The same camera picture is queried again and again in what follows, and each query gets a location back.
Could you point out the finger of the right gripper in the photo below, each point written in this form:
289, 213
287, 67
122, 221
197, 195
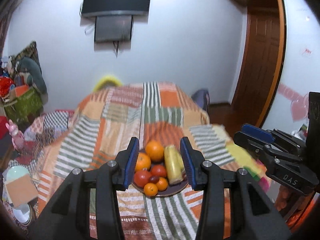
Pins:
256, 147
265, 132

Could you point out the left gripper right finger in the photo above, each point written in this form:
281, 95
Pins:
253, 215

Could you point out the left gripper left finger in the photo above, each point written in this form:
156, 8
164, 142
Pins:
66, 215

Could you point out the large red tomato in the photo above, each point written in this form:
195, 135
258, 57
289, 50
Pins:
141, 178

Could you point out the small mandarin orange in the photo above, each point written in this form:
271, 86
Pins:
162, 184
150, 189

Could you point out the orange with Dole sticker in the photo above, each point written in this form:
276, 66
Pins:
143, 162

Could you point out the small red tomato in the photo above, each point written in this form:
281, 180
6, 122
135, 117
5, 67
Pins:
159, 170

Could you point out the large plain orange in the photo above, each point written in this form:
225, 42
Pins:
155, 151

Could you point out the brown wooden door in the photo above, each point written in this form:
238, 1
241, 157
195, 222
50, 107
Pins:
258, 67

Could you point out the blue grey backpack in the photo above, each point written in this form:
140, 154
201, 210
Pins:
202, 99

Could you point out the striped patchwork bed blanket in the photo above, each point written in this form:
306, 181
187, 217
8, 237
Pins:
103, 124

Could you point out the purple round plate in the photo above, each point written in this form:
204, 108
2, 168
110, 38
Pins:
170, 190

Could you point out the pink plush toy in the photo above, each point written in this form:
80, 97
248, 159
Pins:
17, 136

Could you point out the green storage box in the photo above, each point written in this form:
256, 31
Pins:
27, 105

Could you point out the yellow fluffy object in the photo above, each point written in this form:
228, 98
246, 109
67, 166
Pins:
107, 81

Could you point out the red bag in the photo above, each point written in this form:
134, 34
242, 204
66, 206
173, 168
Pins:
5, 84

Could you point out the grey plush toy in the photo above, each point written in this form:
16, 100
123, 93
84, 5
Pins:
32, 75

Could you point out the patterned dark cushion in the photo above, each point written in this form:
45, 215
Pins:
27, 52

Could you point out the small black wall monitor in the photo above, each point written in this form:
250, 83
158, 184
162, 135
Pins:
117, 28

